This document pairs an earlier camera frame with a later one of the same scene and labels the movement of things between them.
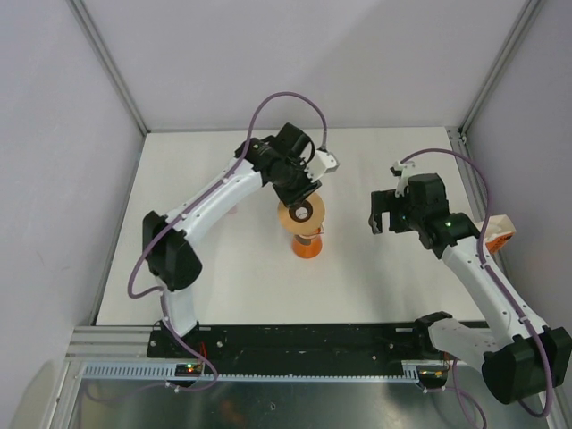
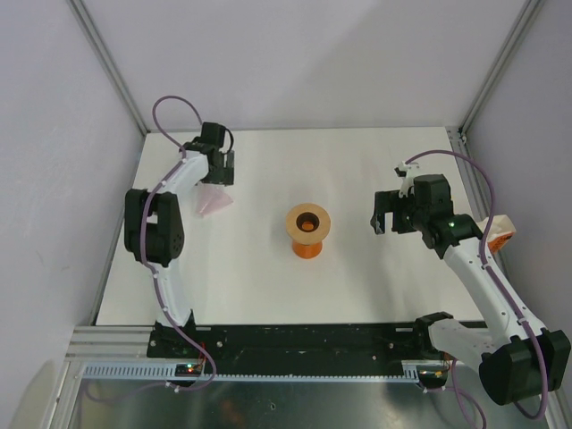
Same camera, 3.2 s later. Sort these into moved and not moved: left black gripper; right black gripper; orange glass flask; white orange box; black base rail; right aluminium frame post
Moved: orange glass flask; left black gripper
Not moved: right aluminium frame post; white orange box; black base rail; right black gripper
